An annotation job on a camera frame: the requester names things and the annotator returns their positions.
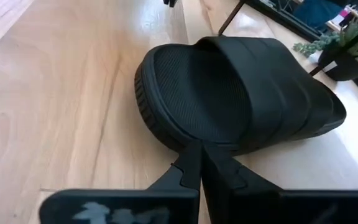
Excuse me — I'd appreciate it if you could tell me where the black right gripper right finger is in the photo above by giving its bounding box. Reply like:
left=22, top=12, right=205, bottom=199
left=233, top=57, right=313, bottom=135
left=202, top=143, right=358, bottom=224

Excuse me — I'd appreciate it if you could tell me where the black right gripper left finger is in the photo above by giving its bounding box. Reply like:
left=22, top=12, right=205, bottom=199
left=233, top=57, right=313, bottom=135
left=39, top=140, right=202, bottom=224

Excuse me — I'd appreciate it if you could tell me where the black rubber slide sandal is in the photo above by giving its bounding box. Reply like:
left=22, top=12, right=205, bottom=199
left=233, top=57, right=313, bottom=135
left=134, top=35, right=347, bottom=156

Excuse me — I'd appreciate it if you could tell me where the green potted plant black pot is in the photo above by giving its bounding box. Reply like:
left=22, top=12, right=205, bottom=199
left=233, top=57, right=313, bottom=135
left=292, top=11, right=358, bottom=82

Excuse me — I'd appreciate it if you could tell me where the dark teal chair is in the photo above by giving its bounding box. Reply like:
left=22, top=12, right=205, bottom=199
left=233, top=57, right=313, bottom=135
left=292, top=0, right=349, bottom=30

